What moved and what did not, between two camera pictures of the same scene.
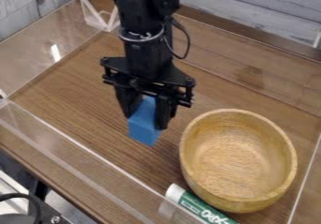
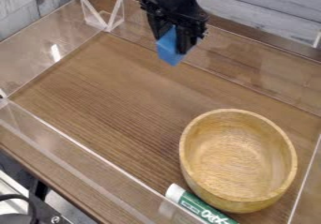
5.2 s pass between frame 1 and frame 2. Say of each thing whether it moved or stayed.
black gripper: moved
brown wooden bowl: stayed
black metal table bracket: stayed
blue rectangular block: moved
